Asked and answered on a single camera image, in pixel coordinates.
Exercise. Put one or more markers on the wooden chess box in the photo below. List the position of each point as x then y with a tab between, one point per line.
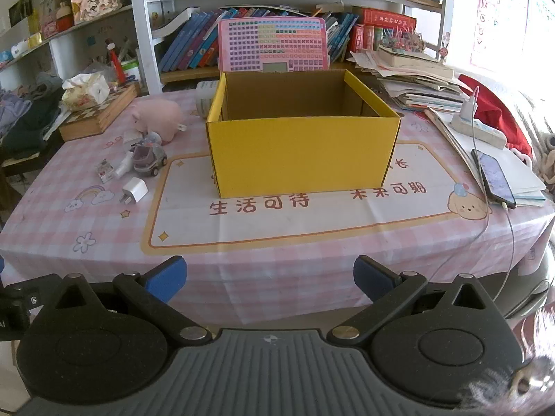
99	117

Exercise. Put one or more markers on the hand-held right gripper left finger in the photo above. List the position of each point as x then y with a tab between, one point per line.
167	276

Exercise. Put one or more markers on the alphabet wall poster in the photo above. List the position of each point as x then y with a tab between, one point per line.
498	17

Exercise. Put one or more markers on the white notebooks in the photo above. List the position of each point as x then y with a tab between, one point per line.
520	169

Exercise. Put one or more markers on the pink checked tablecloth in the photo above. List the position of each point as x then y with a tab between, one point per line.
108	234

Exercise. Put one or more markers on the black smartphone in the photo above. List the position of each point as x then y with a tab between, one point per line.
494	177

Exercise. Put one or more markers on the white bookshelf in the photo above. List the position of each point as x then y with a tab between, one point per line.
143	30

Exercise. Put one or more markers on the white plugged-in charger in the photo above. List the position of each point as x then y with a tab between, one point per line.
468	110

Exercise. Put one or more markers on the grey purple toy truck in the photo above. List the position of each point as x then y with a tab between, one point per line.
149	160

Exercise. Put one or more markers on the white power strip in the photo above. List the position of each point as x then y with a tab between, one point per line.
481	132

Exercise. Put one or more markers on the white bent booklet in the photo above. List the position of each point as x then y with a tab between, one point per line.
173	24

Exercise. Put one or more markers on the yellow cardboard box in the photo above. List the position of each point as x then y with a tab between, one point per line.
299	151

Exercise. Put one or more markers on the small printed card packet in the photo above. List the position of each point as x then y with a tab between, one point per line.
104	172

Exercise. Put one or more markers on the pile of dark clothes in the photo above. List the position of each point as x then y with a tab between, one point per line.
21	121

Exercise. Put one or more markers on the white charger plug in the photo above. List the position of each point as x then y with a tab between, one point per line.
135	190

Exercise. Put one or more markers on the thick red book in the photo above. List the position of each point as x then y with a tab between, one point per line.
386	18

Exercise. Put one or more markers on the row of colourful books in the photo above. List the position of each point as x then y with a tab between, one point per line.
190	43

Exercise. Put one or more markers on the green white box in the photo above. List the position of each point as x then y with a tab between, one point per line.
131	71

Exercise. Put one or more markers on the pink learning tablet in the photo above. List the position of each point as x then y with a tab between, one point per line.
273	43

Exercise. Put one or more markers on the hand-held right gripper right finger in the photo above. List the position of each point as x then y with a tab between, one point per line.
373	275

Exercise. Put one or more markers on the floral tissue pack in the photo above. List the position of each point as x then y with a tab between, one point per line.
84	91

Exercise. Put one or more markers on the pink pig toy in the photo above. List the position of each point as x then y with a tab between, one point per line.
158	115

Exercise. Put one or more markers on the stack of papers and books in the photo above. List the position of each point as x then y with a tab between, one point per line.
416	82

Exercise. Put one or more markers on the red cloth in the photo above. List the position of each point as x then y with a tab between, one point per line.
498	108

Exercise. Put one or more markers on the pale fluffy cloth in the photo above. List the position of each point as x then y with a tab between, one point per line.
533	346

